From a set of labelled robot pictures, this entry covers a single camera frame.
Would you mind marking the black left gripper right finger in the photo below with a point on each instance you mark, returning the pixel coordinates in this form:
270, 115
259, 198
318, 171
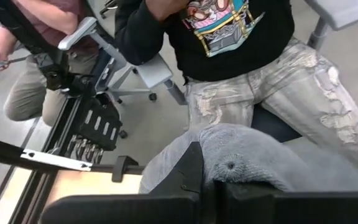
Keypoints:
291, 208

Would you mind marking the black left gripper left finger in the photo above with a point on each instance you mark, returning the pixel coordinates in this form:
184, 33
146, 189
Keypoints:
129, 208

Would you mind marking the grey denim cap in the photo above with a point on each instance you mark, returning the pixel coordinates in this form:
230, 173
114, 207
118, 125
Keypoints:
259, 155

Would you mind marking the black table edge clamp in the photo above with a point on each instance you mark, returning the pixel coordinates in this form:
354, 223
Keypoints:
123, 168

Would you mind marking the black slotted box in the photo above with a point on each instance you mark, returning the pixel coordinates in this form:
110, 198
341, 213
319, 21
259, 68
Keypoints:
101, 124

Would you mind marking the person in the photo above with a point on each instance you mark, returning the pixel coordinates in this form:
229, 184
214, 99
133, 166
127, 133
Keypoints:
244, 59
26, 90

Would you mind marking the white metal bracket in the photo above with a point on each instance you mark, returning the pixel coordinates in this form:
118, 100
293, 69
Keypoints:
56, 160

